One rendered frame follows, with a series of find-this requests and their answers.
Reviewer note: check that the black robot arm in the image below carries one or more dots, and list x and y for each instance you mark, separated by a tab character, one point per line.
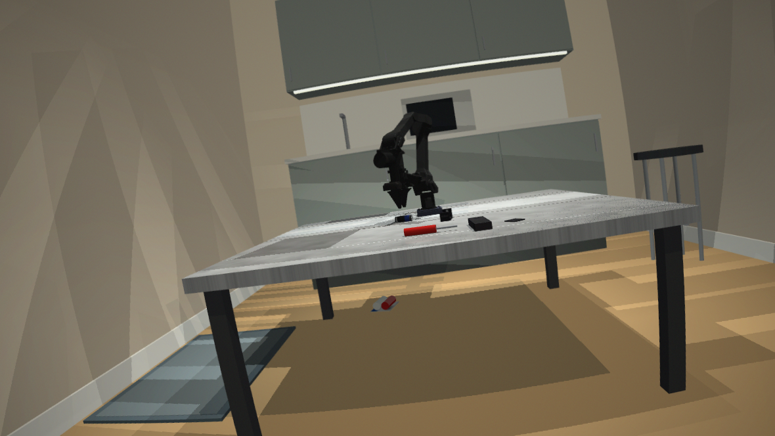
390	155

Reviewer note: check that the black battery holder with spring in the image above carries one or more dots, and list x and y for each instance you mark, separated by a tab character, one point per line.
446	215

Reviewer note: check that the red-handled screwdriver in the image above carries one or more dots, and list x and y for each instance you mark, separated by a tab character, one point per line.
424	230

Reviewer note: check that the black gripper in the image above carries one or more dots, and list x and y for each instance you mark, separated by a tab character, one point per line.
398	191

